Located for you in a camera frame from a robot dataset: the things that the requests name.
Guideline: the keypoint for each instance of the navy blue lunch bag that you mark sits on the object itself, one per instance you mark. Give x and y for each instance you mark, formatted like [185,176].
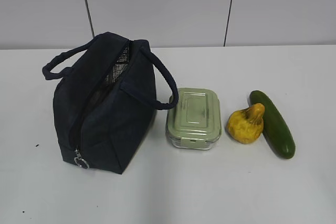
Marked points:
[108,92]

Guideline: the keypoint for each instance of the green cucumber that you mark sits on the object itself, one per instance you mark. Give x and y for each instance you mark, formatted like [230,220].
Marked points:
[276,130]

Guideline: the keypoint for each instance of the yellow toy gourd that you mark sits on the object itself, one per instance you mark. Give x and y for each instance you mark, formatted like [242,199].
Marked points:
[246,125]

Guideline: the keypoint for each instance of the green lid glass container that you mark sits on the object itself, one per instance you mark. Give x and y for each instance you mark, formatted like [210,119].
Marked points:
[195,122]

